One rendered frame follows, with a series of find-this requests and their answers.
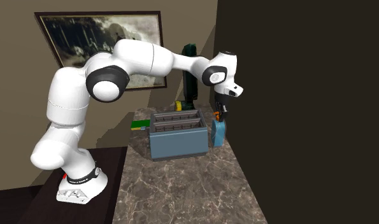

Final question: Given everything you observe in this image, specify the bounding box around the framed dark landscape picture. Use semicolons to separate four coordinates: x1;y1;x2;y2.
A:
34;11;168;91

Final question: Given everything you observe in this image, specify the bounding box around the dark robot stand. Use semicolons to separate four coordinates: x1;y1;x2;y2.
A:
17;146;129;224

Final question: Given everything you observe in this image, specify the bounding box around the dark green tall appliance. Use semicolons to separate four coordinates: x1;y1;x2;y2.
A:
174;43;199;112

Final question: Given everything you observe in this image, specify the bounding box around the blue grey toaster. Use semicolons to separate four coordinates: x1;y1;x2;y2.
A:
148;108;209;162

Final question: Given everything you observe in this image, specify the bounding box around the blue bottle with orange cap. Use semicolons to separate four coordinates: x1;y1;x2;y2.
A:
210;111;227;148

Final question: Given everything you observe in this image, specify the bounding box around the green flat box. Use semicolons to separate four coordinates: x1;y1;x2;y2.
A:
130;119;152;131

